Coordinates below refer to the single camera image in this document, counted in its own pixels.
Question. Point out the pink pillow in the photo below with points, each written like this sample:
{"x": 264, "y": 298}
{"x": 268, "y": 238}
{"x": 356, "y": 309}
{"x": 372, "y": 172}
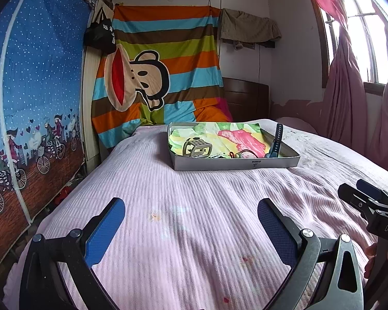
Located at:
{"x": 294, "y": 125}

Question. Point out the person's right hand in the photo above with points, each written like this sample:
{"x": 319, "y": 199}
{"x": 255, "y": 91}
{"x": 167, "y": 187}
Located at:
{"x": 371, "y": 255}

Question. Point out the wooden framed window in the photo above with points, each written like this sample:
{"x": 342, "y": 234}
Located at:
{"x": 365, "y": 38}

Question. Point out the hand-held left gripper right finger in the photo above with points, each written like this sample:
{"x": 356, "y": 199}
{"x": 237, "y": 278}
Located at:
{"x": 274, "y": 229}

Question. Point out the pink curtain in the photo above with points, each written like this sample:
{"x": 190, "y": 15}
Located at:
{"x": 342, "y": 103}

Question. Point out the black tote bag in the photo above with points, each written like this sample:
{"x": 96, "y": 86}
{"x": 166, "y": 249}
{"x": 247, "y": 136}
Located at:
{"x": 98, "y": 37}

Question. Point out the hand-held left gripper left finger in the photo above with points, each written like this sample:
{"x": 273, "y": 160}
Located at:
{"x": 105, "y": 229}

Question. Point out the colourful cloth in tray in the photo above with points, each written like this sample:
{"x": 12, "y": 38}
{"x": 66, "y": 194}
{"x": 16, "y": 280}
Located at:
{"x": 242, "y": 135}

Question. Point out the grey shallow cardboard box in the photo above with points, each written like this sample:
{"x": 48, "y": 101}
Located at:
{"x": 213, "y": 164}

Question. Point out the olive hanging cloth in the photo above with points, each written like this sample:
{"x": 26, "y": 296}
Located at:
{"x": 249, "y": 27}

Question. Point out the blue wrist watch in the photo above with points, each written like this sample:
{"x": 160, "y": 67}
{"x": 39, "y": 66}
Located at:
{"x": 279, "y": 132}

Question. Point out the blue dotted fabric wardrobe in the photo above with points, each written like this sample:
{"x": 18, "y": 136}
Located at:
{"x": 35, "y": 71}

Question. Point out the dark wooden headboard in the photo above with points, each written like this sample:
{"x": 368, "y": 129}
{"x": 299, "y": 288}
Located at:
{"x": 245, "y": 100}

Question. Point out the striped monkey print blanket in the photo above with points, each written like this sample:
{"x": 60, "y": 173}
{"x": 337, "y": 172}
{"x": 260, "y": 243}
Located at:
{"x": 181, "y": 42}

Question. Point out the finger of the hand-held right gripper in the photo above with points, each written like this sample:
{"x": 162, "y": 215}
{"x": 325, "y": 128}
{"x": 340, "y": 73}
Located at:
{"x": 370, "y": 190}
{"x": 354, "y": 198}

